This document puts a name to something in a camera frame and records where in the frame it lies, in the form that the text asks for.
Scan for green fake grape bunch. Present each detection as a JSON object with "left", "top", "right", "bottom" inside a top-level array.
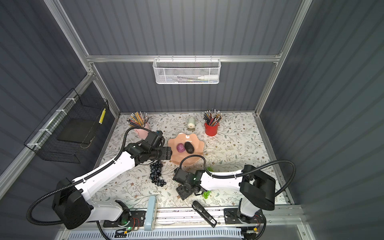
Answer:
[{"left": 201, "top": 167, "right": 215, "bottom": 200}]

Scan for black fake grape bunch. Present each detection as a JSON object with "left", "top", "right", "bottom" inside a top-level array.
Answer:
[{"left": 150, "top": 160, "right": 167, "bottom": 187}]

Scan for purple fake fig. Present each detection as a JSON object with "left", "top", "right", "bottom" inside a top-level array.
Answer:
[{"left": 176, "top": 143, "right": 186, "bottom": 153}]

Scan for dark fake avocado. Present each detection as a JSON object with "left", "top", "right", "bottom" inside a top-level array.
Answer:
[{"left": 184, "top": 142, "right": 195, "bottom": 154}]

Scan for pink scalloped fruit bowl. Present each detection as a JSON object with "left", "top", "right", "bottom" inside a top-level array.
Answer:
[{"left": 168, "top": 133, "right": 205, "bottom": 165}]

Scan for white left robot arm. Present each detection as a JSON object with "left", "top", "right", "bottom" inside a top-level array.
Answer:
[{"left": 53, "top": 131, "right": 172, "bottom": 230}]

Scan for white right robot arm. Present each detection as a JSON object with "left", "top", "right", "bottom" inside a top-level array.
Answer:
[{"left": 173, "top": 165, "right": 276, "bottom": 223}]

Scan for coloured pencils in pink cup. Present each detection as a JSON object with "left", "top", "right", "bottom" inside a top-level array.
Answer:
[{"left": 127, "top": 112, "right": 150, "bottom": 129}]

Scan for black stapler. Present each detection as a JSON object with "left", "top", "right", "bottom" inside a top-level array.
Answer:
[{"left": 192, "top": 201, "right": 218, "bottom": 228}]

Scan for red pencil cup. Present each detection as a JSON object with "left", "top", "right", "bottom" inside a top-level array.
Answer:
[{"left": 204, "top": 123, "right": 220, "bottom": 137}]

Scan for light blue bar tool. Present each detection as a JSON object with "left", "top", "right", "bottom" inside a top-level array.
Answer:
[{"left": 144, "top": 195, "right": 158, "bottom": 231}]

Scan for pencils in red cup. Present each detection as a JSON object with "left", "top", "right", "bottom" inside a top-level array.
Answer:
[{"left": 203, "top": 109, "right": 222, "bottom": 127}]

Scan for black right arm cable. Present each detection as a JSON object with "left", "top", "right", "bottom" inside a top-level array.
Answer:
[{"left": 179, "top": 154, "right": 297, "bottom": 240}]

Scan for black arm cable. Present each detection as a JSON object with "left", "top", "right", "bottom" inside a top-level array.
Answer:
[
  {"left": 25, "top": 125, "right": 152, "bottom": 240},
  {"left": 179, "top": 154, "right": 297, "bottom": 240}
]

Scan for aluminium front rail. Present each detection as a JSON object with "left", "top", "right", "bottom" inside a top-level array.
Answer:
[{"left": 61, "top": 205, "right": 305, "bottom": 232}]

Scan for white wire mesh basket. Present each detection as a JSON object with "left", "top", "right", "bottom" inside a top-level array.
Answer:
[{"left": 153, "top": 57, "right": 222, "bottom": 85}]

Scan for black wire wall basket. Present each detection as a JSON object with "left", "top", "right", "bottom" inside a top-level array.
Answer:
[{"left": 24, "top": 91, "right": 109, "bottom": 164}]

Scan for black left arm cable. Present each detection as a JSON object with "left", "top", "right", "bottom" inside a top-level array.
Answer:
[{"left": 25, "top": 125, "right": 152, "bottom": 240}]

